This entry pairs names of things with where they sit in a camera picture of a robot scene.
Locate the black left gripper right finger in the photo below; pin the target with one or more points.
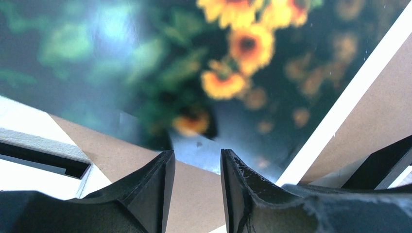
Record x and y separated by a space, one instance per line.
253 204

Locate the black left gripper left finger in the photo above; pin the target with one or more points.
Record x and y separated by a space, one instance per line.
137 203

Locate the sunflower photo print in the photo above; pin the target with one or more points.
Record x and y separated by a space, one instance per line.
273 80

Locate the black picture frame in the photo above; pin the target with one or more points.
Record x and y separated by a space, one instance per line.
382 167

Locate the brown frame backing board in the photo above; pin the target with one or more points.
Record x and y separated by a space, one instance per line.
382 116

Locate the white mat board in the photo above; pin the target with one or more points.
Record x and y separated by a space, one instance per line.
399 180

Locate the white sheet on table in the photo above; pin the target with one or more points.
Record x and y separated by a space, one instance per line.
37 155

